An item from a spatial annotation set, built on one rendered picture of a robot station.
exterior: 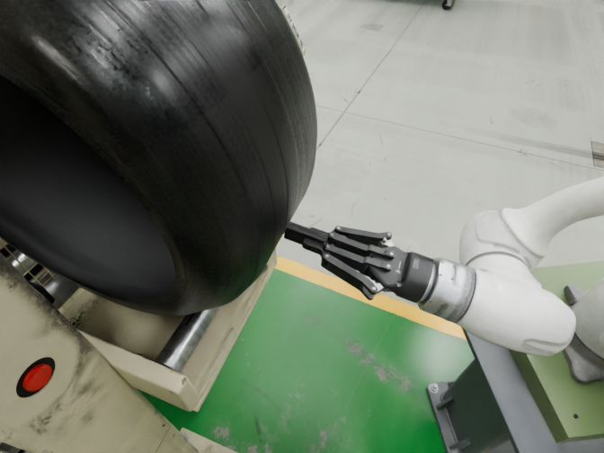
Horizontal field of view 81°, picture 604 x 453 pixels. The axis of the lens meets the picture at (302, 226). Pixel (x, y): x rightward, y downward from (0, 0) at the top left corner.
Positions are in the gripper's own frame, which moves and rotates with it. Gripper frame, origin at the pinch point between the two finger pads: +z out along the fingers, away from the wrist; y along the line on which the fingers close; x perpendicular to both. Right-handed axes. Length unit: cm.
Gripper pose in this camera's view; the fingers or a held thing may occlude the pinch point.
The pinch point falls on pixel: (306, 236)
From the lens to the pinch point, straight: 58.5
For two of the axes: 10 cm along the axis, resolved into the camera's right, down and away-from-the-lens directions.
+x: -1.2, 6.4, 7.6
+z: -9.3, -3.4, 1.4
